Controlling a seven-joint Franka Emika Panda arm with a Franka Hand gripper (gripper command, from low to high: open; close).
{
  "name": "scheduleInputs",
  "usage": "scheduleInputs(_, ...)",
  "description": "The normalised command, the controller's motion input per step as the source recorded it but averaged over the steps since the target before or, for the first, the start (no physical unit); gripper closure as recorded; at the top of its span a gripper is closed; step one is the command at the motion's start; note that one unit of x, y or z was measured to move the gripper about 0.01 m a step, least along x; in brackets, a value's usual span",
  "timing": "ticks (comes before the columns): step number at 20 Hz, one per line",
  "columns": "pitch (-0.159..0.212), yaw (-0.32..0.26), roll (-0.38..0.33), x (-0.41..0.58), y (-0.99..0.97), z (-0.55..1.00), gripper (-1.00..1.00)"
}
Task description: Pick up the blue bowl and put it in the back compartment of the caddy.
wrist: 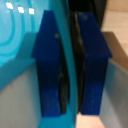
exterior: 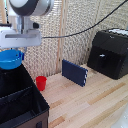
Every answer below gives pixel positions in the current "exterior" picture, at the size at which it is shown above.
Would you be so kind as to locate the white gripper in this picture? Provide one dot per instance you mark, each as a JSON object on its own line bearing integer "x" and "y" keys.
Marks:
{"x": 19, "y": 37}

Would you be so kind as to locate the black case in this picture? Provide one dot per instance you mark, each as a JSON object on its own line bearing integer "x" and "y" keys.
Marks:
{"x": 109, "y": 53}

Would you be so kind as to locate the blue plastic bowl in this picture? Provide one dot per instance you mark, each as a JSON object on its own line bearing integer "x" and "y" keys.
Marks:
{"x": 10, "y": 59}

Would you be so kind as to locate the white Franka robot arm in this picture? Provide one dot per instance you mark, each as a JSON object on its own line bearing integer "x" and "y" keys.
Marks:
{"x": 30, "y": 10}

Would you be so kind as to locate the dark blue foam board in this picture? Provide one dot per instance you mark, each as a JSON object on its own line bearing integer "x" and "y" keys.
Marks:
{"x": 74, "y": 72}

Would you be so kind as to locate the black fabric storage box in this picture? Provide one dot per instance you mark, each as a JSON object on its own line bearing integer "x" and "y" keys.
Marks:
{"x": 19, "y": 98}

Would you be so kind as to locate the red plastic cup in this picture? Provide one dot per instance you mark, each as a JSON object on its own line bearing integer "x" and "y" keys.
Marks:
{"x": 41, "y": 82}

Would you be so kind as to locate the woven bamboo screen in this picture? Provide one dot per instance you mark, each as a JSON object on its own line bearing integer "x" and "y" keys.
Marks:
{"x": 66, "y": 33}

